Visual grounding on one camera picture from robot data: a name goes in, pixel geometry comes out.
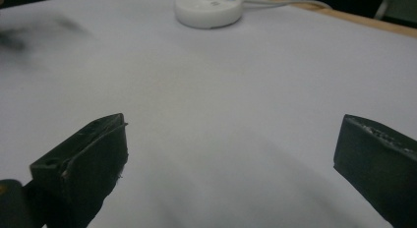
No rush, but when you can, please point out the white cable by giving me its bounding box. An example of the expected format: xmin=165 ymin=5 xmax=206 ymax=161
xmin=241 ymin=0 xmax=332 ymax=11

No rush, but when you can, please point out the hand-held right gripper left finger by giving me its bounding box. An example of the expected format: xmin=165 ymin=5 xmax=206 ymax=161
xmin=22 ymin=112 xmax=129 ymax=228

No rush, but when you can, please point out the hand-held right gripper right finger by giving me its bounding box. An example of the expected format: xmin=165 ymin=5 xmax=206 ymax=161
xmin=332 ymin=114 xmax=417 ymax=228

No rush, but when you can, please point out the white round lamp base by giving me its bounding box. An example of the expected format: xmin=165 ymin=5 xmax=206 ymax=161
xmin=173 ymin=0 xmax=244 ymax=29

